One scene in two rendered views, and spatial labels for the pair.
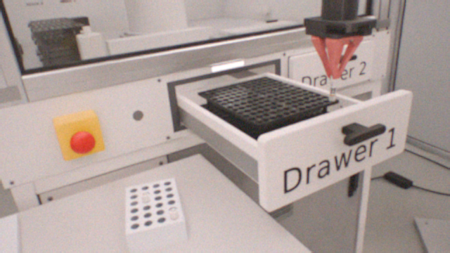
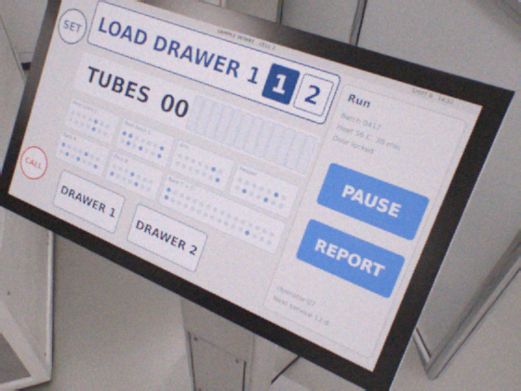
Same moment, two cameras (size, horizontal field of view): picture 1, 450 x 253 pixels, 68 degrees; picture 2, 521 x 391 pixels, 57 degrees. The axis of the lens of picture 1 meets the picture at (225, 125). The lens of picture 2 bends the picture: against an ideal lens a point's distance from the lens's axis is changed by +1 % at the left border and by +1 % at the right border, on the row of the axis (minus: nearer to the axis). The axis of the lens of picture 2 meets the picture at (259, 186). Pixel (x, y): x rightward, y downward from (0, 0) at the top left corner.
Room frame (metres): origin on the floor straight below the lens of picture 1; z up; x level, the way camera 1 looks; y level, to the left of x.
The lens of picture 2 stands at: (0.56, -1.11, 1.43)
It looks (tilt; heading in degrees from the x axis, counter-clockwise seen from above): 46 degrees down; 9
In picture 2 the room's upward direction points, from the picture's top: 4 degrees clockwise
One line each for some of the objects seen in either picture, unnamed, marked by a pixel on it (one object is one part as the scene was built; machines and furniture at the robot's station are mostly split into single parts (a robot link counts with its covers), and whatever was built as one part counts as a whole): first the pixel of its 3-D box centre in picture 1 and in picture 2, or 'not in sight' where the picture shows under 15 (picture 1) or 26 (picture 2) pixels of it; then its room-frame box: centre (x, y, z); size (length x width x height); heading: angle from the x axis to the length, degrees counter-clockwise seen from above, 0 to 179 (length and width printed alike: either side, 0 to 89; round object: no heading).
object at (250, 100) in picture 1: (263, 111); not in sight; (0.62, -0.08, 0.87); 0.22 x 0.18 x 0.06; 28
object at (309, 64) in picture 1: (333, 69); not in sight; (0.87, -0.30, 0.87); 0.29 x 0.02 x 0.11; 118
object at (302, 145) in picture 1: (341, 145); not in sight; (0.44, -0.17, 0.87); 0.29 x 0.02 x 0.11; 118
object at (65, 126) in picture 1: (79, 135); not in sight; (0.56, 0.26, 0.88); 0.07 x 0.05 x 0.07; 118
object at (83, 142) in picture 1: (82, 141); not in sight; (0.53, 0.25, 0.88); 0.04 x 0.03 x 0.04; 118
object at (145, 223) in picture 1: (154, 212); not in sight; (0.44, 0.12, 0.78); 0.12 x 0.08 x 0.04; 14
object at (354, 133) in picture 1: (358, 131); not in sight; (0.42, -0.18, 0.91); 0.07 x 0.04 x 0.01; 118
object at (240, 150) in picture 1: (260, 112); not in sight; (0.63, -0.07, 0.86); 0.40 x 0.26 x 0.06; 28
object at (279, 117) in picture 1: (297, 112); not in sight; (0.53, -0.12, 0.90); 0.18 x 0.02 x 0.01; 118
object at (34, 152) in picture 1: (171, 59); not in sight; (1.17, 0.17, 0.87); 1.02 x 0.95 x 0.14; 118
